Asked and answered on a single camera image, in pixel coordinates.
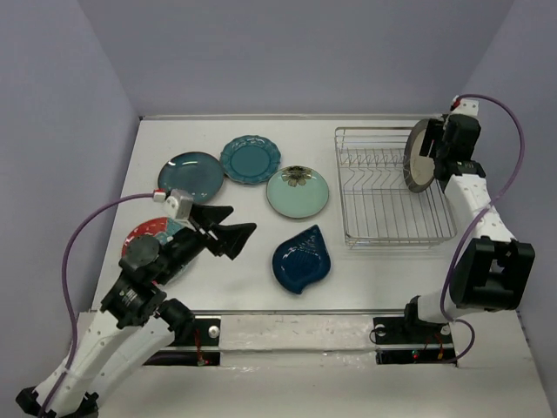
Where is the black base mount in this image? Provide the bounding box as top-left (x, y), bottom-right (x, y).
top-left (368, 316), bottom-right (457, 366)
top-left (144, 315), bottom-right (221, 367)

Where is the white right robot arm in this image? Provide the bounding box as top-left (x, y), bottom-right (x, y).
top-left (400, 113), bottom-right (535, 341)

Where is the cream plate with grey rim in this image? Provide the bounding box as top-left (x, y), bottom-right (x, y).
top-left (403, 119), bottom-right (434, 193)

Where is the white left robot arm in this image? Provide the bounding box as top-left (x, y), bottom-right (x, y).
top-left (16, 205), bottom-right (257, 417)

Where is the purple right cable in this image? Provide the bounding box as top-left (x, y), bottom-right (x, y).
top-left (440, 93), bottom-right (527, 364)

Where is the dark teal round plate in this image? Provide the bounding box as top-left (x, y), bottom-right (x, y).
top-left (158, 152), bottom-right (225, 204)

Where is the metal wire dish rack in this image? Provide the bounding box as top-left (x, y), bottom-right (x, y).
top-left (334, 127), bottom-right (457, 247)

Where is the purple cable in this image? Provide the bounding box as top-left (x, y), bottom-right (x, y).
top-left (37, 192), bottom-right (169, 418)
top-left (440, 93), bottom-right (527, 364)

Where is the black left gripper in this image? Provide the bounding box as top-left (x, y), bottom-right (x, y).
top-left (157, 202), bottom-right (258, 283)

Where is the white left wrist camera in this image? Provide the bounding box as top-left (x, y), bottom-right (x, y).
top-left (163, 189), bottom-right (194, 220)

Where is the red and teal plate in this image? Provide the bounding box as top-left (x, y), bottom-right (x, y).
top-left (121, 217), bottom-right (192, 287)

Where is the navy shell-shaped dish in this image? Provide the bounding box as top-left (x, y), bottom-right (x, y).
top-left (272, 225), bottom-right (332, 294)

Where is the light green flower plate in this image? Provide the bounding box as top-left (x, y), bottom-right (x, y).
top-left (266, 165), bottom-right (330, 219)

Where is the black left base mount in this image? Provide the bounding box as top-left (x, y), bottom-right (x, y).
top-left (144, 315), bottom-right (221, 367)

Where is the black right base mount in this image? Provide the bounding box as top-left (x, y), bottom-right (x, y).
top-left (368, 316), bottom-right (457, 366)

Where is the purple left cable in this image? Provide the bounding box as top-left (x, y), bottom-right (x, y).
top-left (37, 192), bottom-right (169, 418)

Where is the teal scalloped plate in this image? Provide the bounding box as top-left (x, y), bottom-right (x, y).
top-left (219, 135), bottom-right (281, 185)

